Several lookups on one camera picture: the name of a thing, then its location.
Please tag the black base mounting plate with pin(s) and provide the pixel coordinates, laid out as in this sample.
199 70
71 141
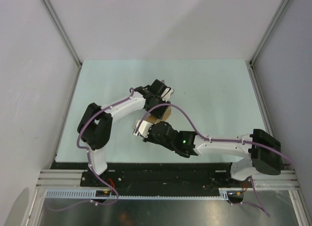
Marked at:
161 178

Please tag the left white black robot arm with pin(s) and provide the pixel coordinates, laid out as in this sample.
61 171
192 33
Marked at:
94 129

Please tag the aluminium front rail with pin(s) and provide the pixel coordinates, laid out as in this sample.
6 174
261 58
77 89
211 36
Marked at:
50 178

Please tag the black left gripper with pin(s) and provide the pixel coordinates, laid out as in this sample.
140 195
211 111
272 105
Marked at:
160 113

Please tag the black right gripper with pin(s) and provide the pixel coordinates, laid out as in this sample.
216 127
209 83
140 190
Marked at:
148 138

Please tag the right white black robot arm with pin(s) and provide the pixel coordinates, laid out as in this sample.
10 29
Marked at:
259 151

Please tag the brown cardboard express box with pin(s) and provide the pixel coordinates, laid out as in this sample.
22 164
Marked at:
155 120

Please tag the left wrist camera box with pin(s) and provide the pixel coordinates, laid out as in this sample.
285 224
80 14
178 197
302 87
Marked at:
166 92

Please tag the aluminium frame post left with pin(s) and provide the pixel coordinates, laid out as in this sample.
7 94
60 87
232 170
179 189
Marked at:
61 31

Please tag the aluminium frame post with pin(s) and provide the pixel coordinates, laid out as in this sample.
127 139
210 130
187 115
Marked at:
279 14
61 31

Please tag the aluminium frame post right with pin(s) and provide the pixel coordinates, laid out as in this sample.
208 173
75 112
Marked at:
279 14

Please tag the grey slotted cable duct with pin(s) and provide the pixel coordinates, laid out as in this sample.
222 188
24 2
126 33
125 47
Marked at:
95 194

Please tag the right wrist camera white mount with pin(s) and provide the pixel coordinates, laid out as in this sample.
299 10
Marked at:
142 129

